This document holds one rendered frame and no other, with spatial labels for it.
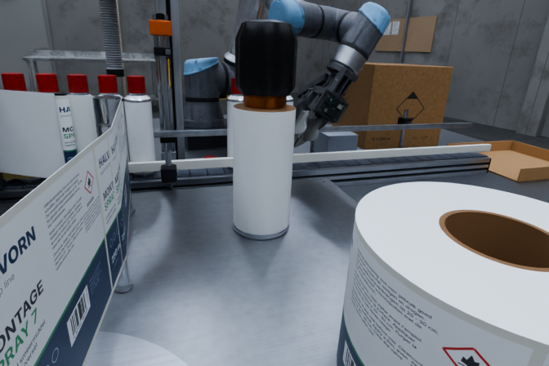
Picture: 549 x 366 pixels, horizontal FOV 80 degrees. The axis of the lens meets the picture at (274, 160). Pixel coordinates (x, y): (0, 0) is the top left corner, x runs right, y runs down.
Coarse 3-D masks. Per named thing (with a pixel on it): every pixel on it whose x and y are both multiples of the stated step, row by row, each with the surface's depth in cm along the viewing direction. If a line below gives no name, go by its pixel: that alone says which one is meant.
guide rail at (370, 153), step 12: (480, 144) 94; (300, 156) 77; (312, 156) 78; (324, 156) 79; (336, 156) 80; (348, 156) 81; (360, 156) 82; (372, 156) 83; (384, 156) 84; (396, 156) 85; (132, 168) 66; (144, 168) 67; (156, 168) 68; (180, 168) 69; (192, 168) 70
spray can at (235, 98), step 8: (232, 80) 70; (232, 88) 71; (232, 96) 71; (240, 96) 70; (232, 104) 70; (232, 112) 71; (232, 120) 71; (232, 128) 72; (232, 136) 73; (232, 144) 73; (232, 152) 74; (232, 168) 75
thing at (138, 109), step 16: (128, 80) 64; (144, 80) 65; (128, 96) 64; (144, 96) 65; (128, 112) 65; (144, 112) 65; (128, 128) 66; (144, 128) 66; (128, 144) 68; (144, 144) 67; (144, 160) 68
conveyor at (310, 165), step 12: (408, 156) 92; (420, 156) 92; (432, 156) 93; (444, 156) 93; (456, 156) 94; (468, 156) 94; (480, 156) 95; (204, 168) 75; (216, 168) 76; (228, 168) 76; (300, 168) 78; (312, 168) 79; (132, 180) 69
